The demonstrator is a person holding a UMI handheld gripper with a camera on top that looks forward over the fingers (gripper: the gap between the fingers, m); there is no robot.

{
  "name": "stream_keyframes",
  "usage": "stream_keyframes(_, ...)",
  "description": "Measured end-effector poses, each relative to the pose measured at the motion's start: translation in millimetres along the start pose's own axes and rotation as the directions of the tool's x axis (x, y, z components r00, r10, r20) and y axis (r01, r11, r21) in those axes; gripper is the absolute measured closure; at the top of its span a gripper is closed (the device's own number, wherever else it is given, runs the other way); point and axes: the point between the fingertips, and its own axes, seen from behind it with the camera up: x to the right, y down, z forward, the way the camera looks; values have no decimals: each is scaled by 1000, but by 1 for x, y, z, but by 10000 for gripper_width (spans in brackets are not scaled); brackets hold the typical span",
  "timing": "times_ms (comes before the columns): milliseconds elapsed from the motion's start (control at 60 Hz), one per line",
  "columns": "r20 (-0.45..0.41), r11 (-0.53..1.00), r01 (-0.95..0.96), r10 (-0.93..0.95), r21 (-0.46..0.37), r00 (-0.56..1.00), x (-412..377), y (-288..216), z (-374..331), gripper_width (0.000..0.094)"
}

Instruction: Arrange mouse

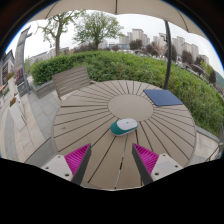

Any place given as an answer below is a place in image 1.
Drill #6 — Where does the beige slatted outdoor chair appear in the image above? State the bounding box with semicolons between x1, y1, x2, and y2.
51;65;93;101

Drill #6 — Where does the white flower planter box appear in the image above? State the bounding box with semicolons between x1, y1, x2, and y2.
8;95;27;132

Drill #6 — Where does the dark curved umbrella pole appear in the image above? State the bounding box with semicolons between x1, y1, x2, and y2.
162;19;173;90

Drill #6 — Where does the blue rectangular mouse pad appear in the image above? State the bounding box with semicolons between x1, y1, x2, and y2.
143;88;184;108

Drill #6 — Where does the thin sparse-leaved tree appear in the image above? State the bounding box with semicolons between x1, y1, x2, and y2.
36;9;84;57

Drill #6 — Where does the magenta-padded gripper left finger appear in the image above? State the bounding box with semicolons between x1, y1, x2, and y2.
41;143;93;187

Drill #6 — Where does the white and teal computer mouse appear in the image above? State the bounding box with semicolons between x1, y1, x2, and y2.
109;117;139;137

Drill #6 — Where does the green trimmed hedge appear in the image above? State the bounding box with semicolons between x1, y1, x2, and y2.
29;49;224;138

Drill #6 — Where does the beige patio umbrella canopy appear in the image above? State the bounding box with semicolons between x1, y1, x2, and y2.
28;0;209;40

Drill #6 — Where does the tall grey sign pillar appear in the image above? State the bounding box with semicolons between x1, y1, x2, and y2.
13;26;34;98

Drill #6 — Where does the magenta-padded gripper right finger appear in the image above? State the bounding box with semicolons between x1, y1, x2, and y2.
131;143;184;187

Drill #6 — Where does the round leafy green tree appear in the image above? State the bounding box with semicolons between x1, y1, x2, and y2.
73;10;125;51

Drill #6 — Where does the group of tall apartment buildings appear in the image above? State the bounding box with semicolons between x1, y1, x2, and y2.
118;28;211;66

